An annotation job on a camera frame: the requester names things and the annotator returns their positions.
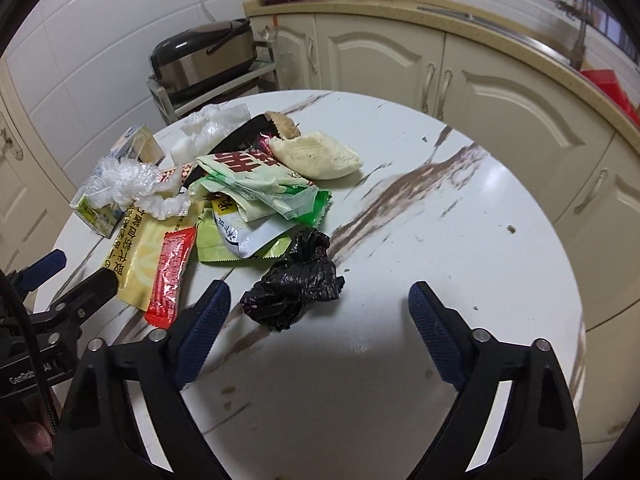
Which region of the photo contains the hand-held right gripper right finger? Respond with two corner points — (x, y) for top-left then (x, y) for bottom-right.
(405, 281), (586, 480)

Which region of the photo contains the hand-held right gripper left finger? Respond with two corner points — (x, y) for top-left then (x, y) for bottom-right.
(52, 280), (236, 480)

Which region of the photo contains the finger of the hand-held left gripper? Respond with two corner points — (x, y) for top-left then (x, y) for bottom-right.
(30, 267), (119, 332)
(7, 249), (68, 292)

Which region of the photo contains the yellow snack wrapper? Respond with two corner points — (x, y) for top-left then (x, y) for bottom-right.
(100, 205), (168, 312)

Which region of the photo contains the black plastic bag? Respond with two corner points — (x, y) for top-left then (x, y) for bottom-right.
(240, 226), (346, 332)

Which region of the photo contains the red checkered snack wrapper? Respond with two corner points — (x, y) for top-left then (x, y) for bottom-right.
(160, 162), (198, 186)

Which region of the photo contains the white bread piece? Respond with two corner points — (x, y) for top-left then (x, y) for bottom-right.
(267, 130), (364, 181)

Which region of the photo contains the person's left hand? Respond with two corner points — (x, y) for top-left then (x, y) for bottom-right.
(7, 417), (55, 461)

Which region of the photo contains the red sauce sachet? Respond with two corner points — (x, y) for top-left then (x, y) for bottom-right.
(144, 226), (197, 330)

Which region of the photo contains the cream door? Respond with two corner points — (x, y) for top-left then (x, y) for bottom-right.
(0, 95), (76, 271)

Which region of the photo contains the lime green wrapper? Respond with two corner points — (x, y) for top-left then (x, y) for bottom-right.
(195, 207), (291, 263)

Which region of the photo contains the silver white food packet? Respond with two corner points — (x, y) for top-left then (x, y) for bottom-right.
(212, 197), (301, 259)

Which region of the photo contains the crumpled clear plastic cap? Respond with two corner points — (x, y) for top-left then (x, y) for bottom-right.
(82, 155), (193, 221)

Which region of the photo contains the green white drink carton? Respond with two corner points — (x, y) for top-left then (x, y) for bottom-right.
(74, 125), (166, 239)

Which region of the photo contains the pale green red-print wrapper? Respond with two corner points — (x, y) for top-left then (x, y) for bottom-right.
(187, 150), (321, 223)

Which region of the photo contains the bright green serrated wrapper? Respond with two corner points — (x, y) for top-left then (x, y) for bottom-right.
(280, 185), (333, 228)

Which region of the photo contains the metal kitchen rack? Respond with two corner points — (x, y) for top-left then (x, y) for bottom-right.
(146, 40), (281, 126)

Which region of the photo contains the dark brown wrapper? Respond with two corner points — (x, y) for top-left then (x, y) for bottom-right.
(207, 112), (278, 156)

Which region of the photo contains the crumpled white plastic film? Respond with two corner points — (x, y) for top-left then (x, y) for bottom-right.
(179, 103), (251, 153)

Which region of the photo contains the brown bread piece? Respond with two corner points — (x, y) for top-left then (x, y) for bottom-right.
(264, 110), (302, 141)

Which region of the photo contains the black silver rice cooker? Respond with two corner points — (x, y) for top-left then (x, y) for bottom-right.
(149, 18), (259, 101)

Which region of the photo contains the clear plastic bag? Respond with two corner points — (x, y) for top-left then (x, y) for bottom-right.
(260, 25), (301, 91)

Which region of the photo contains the stainless steel sink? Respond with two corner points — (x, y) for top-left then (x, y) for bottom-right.
(417, 4), (576, 68)

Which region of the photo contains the metal faucet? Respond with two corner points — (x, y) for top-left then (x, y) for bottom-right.
(555, 0), (601, 71)

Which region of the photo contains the beige kitchen countertop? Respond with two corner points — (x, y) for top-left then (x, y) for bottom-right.
(243, 0), (640, 141)

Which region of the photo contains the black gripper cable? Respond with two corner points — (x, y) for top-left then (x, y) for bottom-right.
(0, 270), (56, 441)

